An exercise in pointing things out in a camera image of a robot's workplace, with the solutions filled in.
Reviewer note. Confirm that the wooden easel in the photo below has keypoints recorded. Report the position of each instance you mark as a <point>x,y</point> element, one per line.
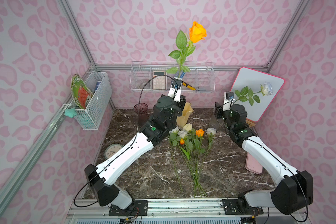
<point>250,123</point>

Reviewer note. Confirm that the white wire basket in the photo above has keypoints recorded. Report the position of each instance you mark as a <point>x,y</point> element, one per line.
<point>91,117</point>

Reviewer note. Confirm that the white rose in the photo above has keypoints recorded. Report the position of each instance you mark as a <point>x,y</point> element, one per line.
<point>210,132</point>
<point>182,134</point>

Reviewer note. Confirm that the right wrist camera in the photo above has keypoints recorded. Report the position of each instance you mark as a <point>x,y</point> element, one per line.
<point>228,100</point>

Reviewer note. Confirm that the teal round alarm clock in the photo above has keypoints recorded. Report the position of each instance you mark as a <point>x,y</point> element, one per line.
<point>111,150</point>

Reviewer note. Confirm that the pale blue rose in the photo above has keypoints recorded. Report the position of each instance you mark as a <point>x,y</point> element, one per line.
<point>247,94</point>
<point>172,139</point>

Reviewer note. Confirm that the yellow flared vase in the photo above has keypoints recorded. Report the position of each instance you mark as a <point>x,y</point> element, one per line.
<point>187,111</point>

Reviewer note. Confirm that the green red picture plate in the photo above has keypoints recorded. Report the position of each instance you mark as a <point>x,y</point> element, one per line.
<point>80,92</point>

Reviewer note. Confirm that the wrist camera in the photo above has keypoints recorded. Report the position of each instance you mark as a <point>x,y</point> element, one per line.
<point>228,100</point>
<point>176,84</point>

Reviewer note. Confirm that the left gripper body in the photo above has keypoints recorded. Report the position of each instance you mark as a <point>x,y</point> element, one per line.
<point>181,95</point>

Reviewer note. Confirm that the white calculator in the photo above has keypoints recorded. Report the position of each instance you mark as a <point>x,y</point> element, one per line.
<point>159,81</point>

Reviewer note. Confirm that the dark red glass vase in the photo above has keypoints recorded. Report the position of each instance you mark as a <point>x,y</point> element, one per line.
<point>141,109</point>

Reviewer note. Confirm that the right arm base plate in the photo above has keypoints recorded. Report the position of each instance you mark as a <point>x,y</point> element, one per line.
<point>235,208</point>

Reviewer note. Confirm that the yellow utility knife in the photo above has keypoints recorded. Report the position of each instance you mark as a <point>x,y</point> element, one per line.
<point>189,86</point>

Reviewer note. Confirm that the pink pencil case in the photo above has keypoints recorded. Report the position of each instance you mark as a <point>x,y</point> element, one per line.
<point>253,165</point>

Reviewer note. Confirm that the large orange rose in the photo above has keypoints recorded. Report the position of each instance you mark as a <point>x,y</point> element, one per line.
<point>185,44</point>

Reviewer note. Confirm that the pale blue rose left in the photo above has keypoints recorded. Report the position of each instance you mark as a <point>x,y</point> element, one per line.
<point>172,139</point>

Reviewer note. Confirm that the clear glass vase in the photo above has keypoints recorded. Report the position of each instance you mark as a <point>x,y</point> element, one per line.
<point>214,123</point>

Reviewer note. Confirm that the cream rose centre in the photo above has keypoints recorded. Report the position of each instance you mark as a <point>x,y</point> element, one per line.
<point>187,127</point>

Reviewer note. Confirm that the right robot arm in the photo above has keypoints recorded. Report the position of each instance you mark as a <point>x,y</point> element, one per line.
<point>294,188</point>

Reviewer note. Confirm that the pale blue rose back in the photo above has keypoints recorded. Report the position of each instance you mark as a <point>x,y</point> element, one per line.
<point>247,94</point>

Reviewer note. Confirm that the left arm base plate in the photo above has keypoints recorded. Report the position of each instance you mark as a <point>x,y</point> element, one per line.
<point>138,207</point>

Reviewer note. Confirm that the small glass jar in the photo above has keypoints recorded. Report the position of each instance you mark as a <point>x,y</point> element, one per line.
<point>145,84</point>

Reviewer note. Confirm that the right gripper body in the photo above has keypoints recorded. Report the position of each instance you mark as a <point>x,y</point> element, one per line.
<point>218,109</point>

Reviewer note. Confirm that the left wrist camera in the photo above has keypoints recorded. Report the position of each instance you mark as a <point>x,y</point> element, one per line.
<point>176,84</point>

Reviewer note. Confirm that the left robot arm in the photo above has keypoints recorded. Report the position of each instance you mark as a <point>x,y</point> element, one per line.
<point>101,178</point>

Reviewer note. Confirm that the whiteboard with pink frame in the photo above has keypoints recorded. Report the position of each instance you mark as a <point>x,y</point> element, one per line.
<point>255,90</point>

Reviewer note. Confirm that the orange tulip bud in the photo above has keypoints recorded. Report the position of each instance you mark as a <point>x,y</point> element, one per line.
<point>189,163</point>

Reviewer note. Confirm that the clear wall shelf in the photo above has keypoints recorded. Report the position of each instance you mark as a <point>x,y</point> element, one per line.
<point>201,75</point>

